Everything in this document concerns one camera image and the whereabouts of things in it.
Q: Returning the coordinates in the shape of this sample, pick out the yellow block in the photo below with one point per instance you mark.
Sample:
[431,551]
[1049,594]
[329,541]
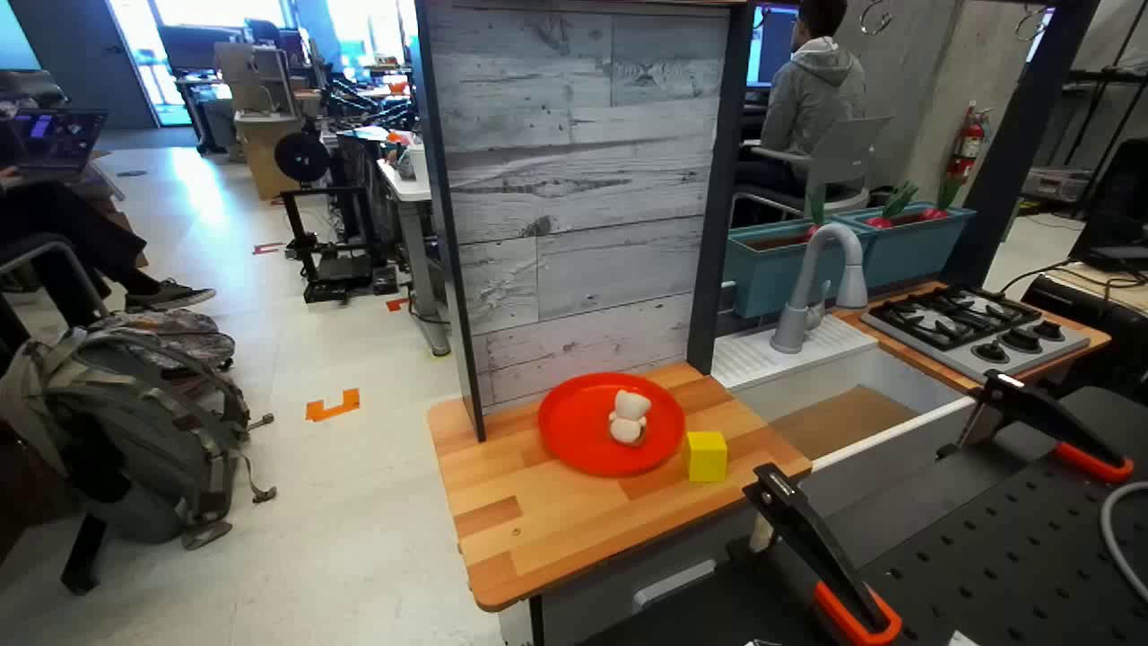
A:
[705,459]

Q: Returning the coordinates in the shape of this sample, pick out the red plate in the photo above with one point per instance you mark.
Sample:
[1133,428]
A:
[576,427]

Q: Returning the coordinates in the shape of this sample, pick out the white toy on plate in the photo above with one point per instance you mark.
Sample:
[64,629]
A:
[628,419]

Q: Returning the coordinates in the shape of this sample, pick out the grey wood backdrop panel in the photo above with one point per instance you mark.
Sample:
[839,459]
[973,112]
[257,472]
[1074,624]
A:
[581,167]

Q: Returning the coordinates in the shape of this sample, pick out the teal planter box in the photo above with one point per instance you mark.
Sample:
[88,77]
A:
[766,261]
[913,246]

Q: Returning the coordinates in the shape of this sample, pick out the wooden counter top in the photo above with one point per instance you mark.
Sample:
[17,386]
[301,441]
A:
[530,521]

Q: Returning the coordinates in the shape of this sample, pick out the grey toy faucet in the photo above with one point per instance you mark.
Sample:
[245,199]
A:
[808,293]

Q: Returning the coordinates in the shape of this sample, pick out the toy radish plant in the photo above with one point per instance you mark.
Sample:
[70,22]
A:
[906,210]
[817,206]

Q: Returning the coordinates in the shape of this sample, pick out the white toy sink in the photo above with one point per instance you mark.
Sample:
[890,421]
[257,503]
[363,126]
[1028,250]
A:
[839,395]

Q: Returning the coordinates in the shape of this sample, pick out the black orange clamp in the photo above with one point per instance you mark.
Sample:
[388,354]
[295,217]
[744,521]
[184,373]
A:
[1074,445]
[848,608]

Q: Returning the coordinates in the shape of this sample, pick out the seated person grey hoodie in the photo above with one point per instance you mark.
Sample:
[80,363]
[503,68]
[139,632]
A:
[814,92]

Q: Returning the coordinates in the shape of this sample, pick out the toy gas stove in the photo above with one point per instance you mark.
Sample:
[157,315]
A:
[973,332]

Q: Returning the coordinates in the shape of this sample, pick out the red fire extinguisher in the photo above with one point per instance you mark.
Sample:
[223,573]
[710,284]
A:
[964,153]

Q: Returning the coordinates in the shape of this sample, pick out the grey backpack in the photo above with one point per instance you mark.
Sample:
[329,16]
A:
[141,419]

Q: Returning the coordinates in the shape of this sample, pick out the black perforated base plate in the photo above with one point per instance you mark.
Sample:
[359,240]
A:
[984,547]

